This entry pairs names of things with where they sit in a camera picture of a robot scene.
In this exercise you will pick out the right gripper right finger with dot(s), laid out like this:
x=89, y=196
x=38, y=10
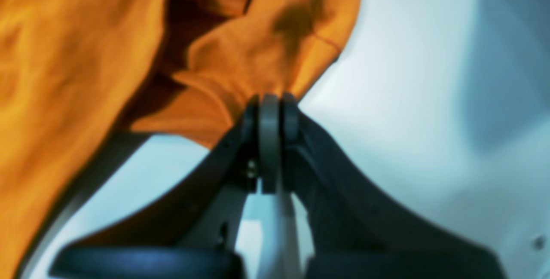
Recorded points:
x=360, y=232

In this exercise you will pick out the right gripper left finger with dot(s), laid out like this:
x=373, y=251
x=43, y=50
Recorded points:
x=190, y=232

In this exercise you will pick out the orange t-shirt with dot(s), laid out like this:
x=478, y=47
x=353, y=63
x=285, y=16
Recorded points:
x=72, y=71

